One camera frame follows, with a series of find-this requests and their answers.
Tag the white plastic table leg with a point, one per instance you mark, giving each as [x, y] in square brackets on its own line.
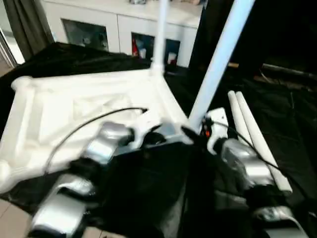
[218, 54]
[237, 111]
[162, 29]
[250, 119]

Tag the white plastic table top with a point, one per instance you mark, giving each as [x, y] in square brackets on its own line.
[74, 99]

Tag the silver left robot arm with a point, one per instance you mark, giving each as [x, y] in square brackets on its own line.
[99, 148]

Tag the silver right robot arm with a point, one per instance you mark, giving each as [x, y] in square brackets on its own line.
[247, 163]

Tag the black mat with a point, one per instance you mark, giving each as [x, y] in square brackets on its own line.
[153, 193]

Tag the small tan label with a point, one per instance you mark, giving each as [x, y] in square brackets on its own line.
[233, 65]

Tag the red bottle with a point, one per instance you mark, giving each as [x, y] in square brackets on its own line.
[135, 47]

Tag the dark metal pole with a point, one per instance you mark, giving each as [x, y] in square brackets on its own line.
[289, 70]

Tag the white glass-door cabinet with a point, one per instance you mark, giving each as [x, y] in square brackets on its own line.
[119, 17]

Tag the grey curtain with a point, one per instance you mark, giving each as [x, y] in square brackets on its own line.
[29, 24]

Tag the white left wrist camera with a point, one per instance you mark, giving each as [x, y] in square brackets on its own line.
[146, 124]

